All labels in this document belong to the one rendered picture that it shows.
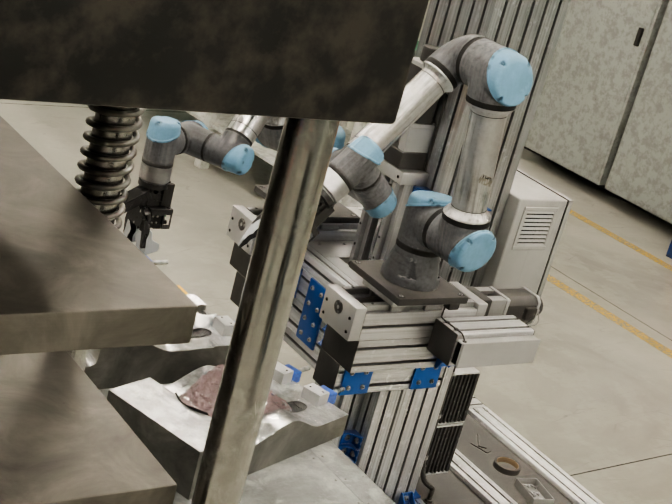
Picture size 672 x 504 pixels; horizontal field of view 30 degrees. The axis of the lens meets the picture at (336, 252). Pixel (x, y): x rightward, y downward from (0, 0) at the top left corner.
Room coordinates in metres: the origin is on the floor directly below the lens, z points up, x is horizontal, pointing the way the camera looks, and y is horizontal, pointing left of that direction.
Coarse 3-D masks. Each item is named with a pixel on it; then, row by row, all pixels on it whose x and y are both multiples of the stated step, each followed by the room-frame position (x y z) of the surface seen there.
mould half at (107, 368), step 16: (208, 320) 2.72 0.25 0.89; (208, 336) 2.63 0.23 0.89; (224, 336) 2.65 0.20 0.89; (96, 352) 2.41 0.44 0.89; (112, 352) 2.42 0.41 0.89; (128, 352) 2.45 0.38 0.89; (144, 352) 2.48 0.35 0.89; (160, 352) 2.50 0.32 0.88; (176, 352) 2.53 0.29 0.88; (192, 352) 2.55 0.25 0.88; (208, 352) 2.58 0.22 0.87; (224, 352) 2.61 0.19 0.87; (96, 368) 2.41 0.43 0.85; (112, 368) 2.43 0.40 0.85; (128, 368) 2.46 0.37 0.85; (144, 368) 2.48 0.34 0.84; (160, 368) 2.51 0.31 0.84; (176, 368) 2.53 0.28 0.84; (192, 368) 2.56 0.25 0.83; (96, 384) 2.41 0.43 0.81; (112, 384) 2.44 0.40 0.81
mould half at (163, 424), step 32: (128, 384) 2.27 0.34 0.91; (160, 384) 2.31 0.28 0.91; (192, 384) 2.39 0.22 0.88; (288, 384) 2.57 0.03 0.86; (128, 416) 2.19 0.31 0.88; (160, 416) 2.18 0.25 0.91; (192, 416) 2.21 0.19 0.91; (288, 416) 2.34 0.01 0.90; (320, 416) 2.46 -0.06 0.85; (160, 448) 2.14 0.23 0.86; (192, 448) 2.10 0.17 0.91; (256, 448) 2.24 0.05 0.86; (288, 448) 2.33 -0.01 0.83; (192, 480) 2.09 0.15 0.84
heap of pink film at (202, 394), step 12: (216, 372) 2.40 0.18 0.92; (204, 384) 2.37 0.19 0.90; (216, 384) 2.38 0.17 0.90; (180, 396) 2.32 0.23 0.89; (192, 396) 2.32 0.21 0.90; (204, 396) 2.33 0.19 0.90; (216, 396) 2.36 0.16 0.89; (276, 396) 2.41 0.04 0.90; (204, 408) 2.29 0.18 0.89; (276, 408) 2.36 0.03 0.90; (288, 408) 2.42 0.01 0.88
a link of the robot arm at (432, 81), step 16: (448, 48) 2.87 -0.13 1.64; (432, 64) 2.85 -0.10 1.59; (448, 64) 2.85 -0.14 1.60; (416, 80) 2.84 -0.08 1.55; (432, 80) 2.84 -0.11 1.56; (448, 80) 2.84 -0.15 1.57; (416, 96) 2.82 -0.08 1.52; (432, 96) 2.83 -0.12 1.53; (400, 112) 2.80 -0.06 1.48; (416, 112) 2.81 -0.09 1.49; (368, 128) 2.78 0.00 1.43; (384, 128) 2.77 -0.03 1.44; (400, 128) 2.79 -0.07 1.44; (384, 144) 2.77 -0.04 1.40
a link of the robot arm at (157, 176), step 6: (144, 168) 2.81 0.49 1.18; (150, 168) 2.81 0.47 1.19; (156, 168) 2.81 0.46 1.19; (144, 174) 2.81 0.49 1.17; (150, 174) 2.81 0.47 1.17; (156, 174) 2.81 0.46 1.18; (162, 174) 2.81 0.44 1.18; (168, 174) 2.83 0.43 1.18; (144, 180) 2.82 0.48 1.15; (150, 180) 2.81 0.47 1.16; (156, 180) 2.81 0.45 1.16; (162, 180) 2.82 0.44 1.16; (168, 180) 2.84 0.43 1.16
